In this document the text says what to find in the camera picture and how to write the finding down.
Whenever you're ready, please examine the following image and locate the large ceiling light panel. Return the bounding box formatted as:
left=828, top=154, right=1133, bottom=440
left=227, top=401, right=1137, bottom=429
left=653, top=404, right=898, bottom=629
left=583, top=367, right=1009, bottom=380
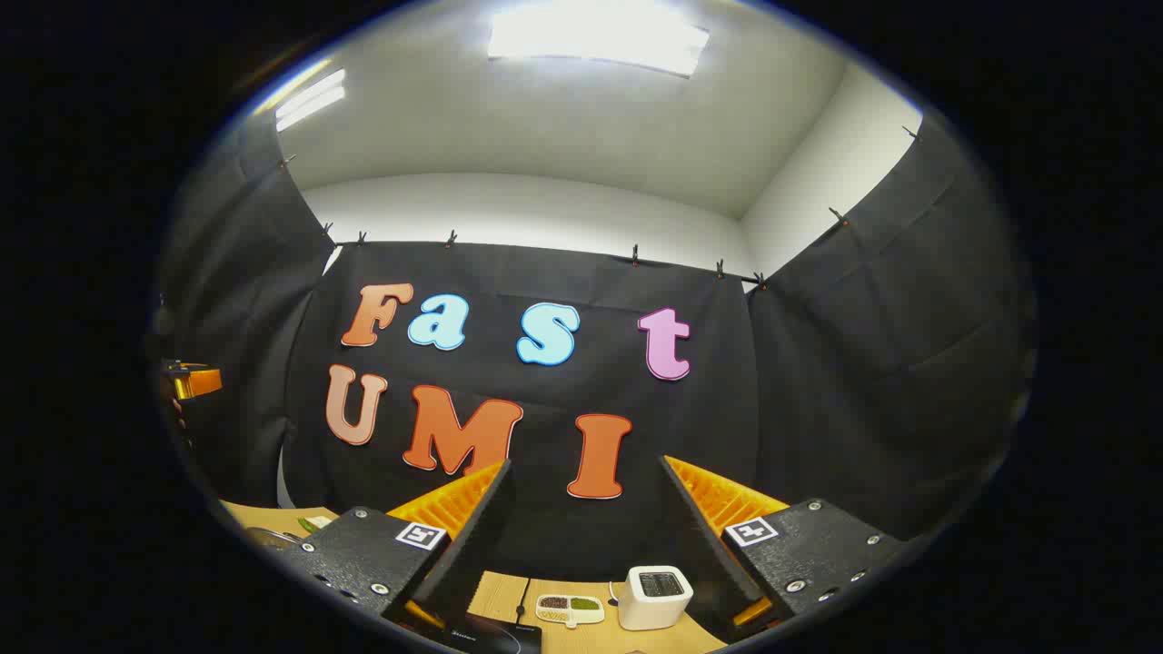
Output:
left=487, top=0, right=711, bottom=79

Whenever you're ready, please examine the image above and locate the black induction cooktop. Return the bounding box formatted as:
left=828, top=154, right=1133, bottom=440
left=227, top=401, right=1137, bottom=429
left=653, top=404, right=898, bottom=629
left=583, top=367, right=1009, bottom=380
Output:
left=425, top=610, right=544, bottom=654

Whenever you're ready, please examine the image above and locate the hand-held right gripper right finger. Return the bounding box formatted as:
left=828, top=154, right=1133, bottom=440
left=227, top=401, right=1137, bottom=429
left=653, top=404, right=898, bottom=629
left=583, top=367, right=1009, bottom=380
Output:
left=659, top=454, right=910, bottom=642

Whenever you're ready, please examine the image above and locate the white toaster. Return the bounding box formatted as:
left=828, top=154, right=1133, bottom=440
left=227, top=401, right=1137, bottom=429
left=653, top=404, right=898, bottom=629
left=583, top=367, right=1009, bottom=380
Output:
left=618, top=565, right=695, bottom=632

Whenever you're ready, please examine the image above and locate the small ceiling light strip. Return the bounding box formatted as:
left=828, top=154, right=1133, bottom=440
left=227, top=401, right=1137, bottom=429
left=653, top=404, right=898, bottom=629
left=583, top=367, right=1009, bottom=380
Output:
left=273, top=68, right=348, bottom=134

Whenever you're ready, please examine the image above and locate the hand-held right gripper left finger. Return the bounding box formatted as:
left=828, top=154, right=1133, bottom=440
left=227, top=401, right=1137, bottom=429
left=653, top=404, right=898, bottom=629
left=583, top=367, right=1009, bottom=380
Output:
left=273, top=459, right=515, bottom=632

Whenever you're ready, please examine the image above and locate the row of black cloth clips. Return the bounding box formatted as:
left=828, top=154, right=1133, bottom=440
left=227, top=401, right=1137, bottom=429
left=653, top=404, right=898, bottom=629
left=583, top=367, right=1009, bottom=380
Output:
left=280, top=125, right=919, bottom=292

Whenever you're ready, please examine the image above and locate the white divided dish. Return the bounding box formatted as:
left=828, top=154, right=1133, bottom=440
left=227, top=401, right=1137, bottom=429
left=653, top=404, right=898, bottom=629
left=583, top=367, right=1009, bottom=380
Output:
left=534, top=594, right=606, bottom=629

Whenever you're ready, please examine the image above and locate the black backdrop cloth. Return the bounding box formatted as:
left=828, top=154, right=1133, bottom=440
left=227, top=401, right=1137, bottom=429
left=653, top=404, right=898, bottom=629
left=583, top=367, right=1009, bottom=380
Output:
left=150, top=109, right=1041, bottom=582

